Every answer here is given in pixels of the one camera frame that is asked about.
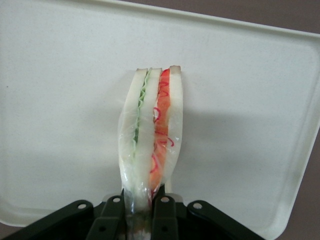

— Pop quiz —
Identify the plastic-wrapped triangle sandwich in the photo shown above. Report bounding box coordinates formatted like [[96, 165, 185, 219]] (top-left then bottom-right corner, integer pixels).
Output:
[[117, 65, 185, 240]]

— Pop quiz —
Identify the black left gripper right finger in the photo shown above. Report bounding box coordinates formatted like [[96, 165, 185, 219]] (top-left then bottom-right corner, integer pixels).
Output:
[[149, 186, 261, 240]]

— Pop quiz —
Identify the cream white plastic tray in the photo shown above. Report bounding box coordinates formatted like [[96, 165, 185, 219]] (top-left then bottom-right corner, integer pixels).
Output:
[[0, 0, 320, 240]]

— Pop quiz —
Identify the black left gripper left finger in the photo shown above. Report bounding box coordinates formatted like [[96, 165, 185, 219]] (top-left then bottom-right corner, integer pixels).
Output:
[[0, 188, 127, 240]]

